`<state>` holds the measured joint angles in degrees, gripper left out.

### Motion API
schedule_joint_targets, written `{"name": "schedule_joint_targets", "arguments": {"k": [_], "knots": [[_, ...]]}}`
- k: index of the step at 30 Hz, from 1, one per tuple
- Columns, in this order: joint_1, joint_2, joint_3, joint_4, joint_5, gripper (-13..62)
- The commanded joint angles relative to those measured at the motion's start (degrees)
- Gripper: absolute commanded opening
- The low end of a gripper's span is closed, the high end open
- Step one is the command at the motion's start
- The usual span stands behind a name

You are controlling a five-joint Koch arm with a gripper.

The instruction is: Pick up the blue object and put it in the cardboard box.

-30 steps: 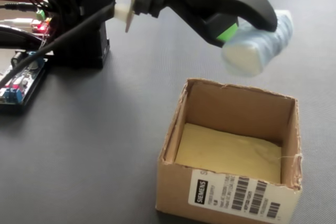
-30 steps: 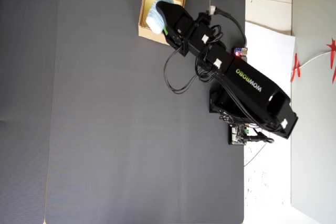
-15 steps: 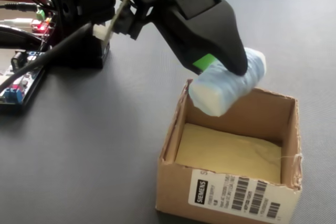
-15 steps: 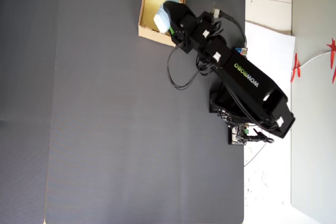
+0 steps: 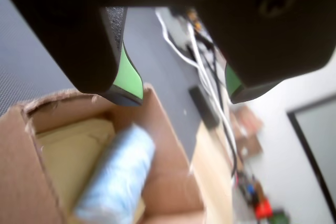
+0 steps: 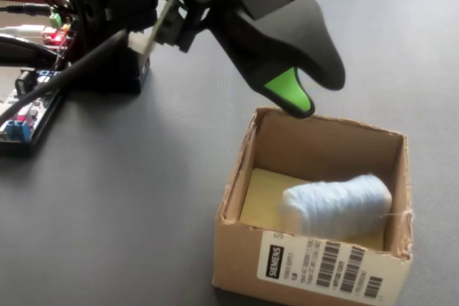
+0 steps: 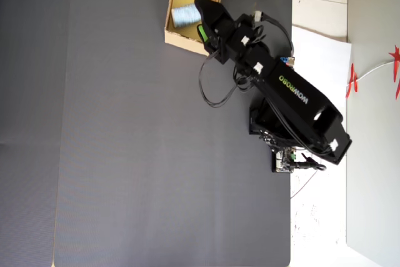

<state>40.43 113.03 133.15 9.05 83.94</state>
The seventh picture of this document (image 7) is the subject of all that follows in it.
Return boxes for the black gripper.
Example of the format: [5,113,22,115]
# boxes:
[194,0,268,65]

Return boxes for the blue white yarn-wrapped block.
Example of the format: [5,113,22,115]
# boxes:
[171,3,201,28]

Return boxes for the blue controller circuit board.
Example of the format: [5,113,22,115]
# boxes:
[279,56,297,68]

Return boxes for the white paper sheet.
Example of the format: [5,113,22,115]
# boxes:
[291,25,353,143]

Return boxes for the large black textured mat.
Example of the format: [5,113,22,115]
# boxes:
[52,0,294,267]

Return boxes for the small red paper star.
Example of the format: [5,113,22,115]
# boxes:
[344,63,359,101]

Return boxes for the black circuit board green terminal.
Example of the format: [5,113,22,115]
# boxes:
[271,149,297,174]

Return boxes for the black power plug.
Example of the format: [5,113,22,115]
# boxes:
[290,152,328,173]

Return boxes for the large red paper star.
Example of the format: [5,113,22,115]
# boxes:
[387,44,400,101]

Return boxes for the grey flat board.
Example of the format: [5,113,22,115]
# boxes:
[344,0,400,267]

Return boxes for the small wrist camera board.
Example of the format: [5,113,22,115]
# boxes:
[249,9,266,24]

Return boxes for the looped black servo cables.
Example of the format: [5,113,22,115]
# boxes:
[197,53,254,109]

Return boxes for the black camera cable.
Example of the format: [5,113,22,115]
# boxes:
[258,12,295,59]

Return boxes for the thin white cable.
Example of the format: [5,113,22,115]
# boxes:
[346,61,395,89]

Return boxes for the thin white red wires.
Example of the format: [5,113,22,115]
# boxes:
[289,151,323,199]

